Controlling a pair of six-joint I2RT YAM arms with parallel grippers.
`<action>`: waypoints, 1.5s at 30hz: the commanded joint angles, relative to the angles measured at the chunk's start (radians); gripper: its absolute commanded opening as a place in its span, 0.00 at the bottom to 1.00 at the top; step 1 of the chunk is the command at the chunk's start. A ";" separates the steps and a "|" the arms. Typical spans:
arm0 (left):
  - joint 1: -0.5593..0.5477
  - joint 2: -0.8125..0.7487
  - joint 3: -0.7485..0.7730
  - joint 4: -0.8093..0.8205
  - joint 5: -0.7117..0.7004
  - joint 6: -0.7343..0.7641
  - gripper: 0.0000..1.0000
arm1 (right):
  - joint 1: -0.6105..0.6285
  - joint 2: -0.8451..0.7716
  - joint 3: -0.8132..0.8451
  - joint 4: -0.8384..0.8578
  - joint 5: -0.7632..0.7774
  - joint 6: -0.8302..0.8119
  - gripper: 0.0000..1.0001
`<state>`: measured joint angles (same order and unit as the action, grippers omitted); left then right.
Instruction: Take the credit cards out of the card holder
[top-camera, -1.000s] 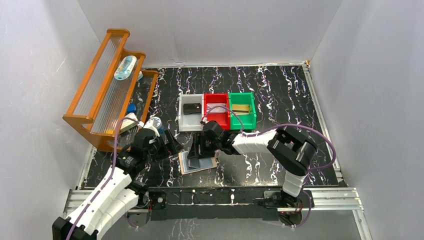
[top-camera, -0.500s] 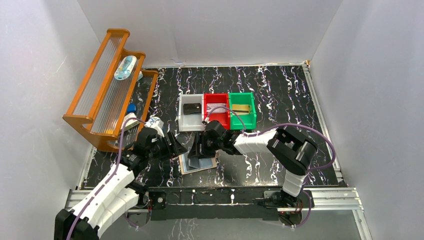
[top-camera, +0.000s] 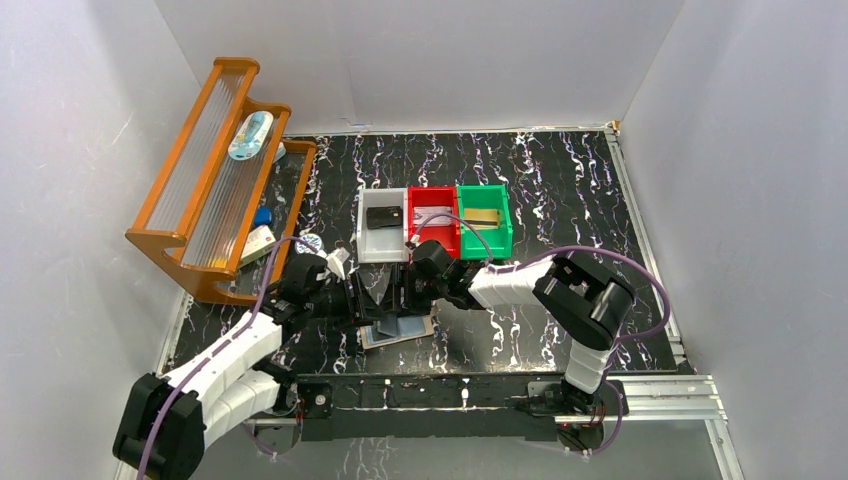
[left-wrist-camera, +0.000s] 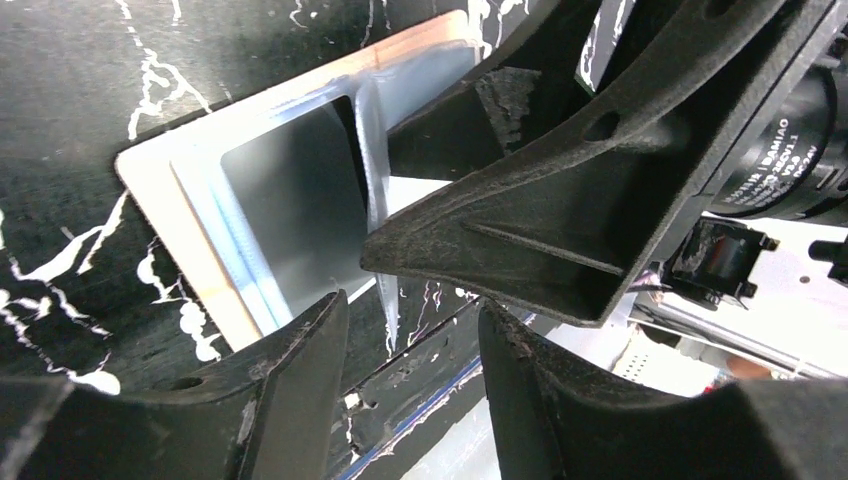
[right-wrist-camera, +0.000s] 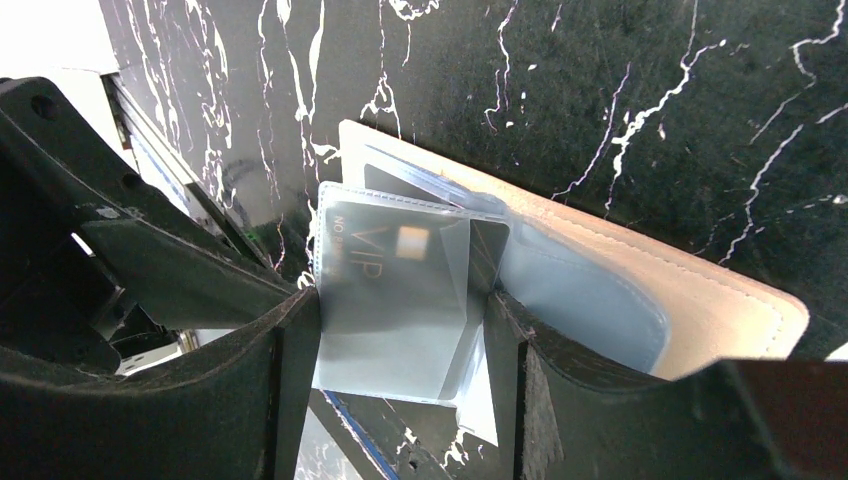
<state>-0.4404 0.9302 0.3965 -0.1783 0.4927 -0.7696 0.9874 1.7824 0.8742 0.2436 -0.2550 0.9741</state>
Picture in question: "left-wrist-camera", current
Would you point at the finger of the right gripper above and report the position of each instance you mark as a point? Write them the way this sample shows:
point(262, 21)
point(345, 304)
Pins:
point(678, 91)
point(523, 90)

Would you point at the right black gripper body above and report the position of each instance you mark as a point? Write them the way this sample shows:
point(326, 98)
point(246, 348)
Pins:
point(796, 170)

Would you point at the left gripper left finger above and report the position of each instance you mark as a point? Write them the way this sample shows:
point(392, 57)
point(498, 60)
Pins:
point(265, 412)

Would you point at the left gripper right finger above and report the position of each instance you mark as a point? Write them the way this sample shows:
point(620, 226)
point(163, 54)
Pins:
point(557, 416)

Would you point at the beige leather card holder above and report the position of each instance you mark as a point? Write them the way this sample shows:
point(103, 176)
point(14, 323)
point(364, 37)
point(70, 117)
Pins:
point(178, 183)

